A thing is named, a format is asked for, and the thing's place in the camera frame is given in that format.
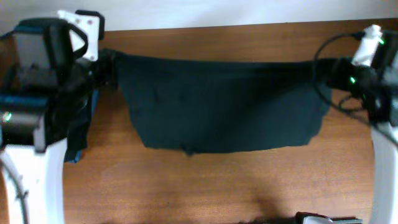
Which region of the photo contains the black nike t-shirt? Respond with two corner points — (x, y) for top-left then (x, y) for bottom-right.
(114, 52), (329, 154)

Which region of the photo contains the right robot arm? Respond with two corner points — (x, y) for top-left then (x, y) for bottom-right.
(327, 25), (397, 224)

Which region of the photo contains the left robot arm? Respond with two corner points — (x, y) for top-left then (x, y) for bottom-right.
(1, 10), (117, 223)

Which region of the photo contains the right black camera cable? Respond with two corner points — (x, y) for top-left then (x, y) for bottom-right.
(312, 30), (374, 125)

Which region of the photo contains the aluminium frame rail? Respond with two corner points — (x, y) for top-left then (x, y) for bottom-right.
(294, 212), (363, 224)

